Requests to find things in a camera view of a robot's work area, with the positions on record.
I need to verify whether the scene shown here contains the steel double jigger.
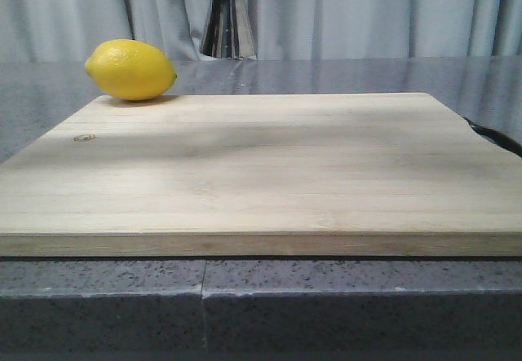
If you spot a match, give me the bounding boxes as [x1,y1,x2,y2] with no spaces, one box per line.
[200,0,256,59]

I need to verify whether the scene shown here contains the yellow lemon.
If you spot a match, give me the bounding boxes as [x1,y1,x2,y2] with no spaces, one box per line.
[84,39,177,101]

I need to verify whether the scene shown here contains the light wooden cutting board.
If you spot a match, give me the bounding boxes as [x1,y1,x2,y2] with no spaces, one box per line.
[1,93,521,257]

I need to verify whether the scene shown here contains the grey curtain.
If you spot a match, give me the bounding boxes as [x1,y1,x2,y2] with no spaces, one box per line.
[1,0,521,62]

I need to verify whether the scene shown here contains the black cutting board strap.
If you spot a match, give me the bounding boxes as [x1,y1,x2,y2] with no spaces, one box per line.
[464,117,522,154]

